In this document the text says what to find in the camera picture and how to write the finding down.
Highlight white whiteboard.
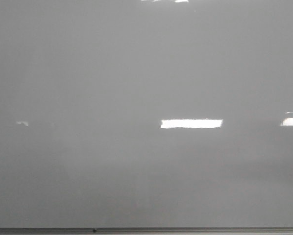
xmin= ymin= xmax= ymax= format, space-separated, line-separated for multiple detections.
xmin=0 ymin=0 xmax=293 ymax=227

